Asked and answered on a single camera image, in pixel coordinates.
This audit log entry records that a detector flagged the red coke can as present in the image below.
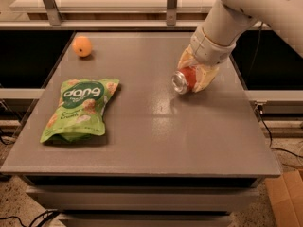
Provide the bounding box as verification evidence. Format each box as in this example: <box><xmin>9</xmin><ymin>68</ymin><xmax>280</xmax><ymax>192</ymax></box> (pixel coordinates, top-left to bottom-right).
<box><xmin>172</xmin><ymin>67</ymin><xmax>197</xmax><ymax>95</ymax></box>

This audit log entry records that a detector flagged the cardboard box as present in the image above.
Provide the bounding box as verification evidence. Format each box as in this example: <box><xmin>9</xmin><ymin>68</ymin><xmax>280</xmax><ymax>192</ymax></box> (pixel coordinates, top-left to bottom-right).
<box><xmin>265</xmin><ymin>170</ymin><xmax>303</xmax><ymax>227</ymax></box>

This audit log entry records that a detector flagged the green rice chip bag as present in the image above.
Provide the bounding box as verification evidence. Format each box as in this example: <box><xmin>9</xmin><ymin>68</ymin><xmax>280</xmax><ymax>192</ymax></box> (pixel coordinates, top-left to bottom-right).
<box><xmin>40</xmin><ymin>79</ymin><xmax>119</xmax><ymax>143</ymax></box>

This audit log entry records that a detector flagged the black cable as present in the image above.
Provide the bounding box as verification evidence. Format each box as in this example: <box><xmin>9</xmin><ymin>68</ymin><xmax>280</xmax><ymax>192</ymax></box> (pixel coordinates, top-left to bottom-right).
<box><xmin>247</xmin><ymin>22</ymin><xmax>303</xmax><ymax>172</ymax></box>
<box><xmin>0</xmin><ymin>210</ymin><xmax>60</xmax><ymax>227</ymax></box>

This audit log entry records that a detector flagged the black cable right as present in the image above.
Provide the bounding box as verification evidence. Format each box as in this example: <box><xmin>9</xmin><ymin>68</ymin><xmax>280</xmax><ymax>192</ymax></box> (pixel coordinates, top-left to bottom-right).
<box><xmin>247</xmin><ymin>22</ymin><xmax>303</xmax><ymax>172</ymax></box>

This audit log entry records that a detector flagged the black cable bottom left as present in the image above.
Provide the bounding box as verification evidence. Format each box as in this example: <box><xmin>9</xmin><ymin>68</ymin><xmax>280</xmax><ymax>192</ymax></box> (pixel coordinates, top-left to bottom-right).
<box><xmin>0</xmin><ymin>210</ymin><xmax>60</xmax><ymax>227</ymax></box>

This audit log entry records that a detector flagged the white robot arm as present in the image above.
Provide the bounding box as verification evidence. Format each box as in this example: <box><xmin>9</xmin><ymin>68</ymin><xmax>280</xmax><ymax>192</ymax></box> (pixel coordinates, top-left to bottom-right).
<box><xmin>172</xmin><ymin>0</ymin><xmax>303</xmax><ymax>94</ymax></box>

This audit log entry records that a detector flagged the metal frame rail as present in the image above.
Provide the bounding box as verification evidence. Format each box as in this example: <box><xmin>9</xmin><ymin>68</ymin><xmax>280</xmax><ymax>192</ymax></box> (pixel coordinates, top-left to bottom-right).
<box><xmin>0</xmin><ymin>0</ymin><xmax>273</xmax><ymax>30</ymax></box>

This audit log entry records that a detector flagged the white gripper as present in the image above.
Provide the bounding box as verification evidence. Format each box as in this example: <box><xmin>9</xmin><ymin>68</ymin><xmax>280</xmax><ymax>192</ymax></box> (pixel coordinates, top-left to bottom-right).
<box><xmin>177</xmin><ymin>26</ymin><xmax>236</xmax><ymax>93</ymax></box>

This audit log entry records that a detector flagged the orange fruit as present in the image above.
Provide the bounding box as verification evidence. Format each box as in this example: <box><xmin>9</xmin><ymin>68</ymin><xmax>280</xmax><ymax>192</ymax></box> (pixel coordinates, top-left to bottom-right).
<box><xmin>72</xmin><ymin>36</ymin><xmax>92</xmax><ymax>58</ymax></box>

